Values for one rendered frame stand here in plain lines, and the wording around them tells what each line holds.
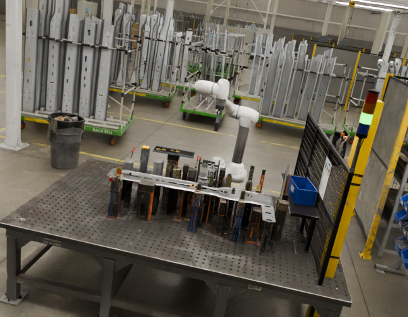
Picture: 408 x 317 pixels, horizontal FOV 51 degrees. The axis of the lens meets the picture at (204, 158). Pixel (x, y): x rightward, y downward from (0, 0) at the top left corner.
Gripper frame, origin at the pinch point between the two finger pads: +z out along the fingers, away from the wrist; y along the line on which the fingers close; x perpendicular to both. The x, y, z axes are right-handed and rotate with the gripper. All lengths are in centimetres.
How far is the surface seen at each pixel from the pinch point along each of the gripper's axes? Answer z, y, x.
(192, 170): 38.4, 9.6, -13.6
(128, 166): 43, 13, -69
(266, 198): 46, 24, 51
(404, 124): -13, -97, 189
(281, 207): 43, 42, 61
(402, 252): 95, -21, 193
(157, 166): 39, 14, -44
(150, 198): 54, 46, -41
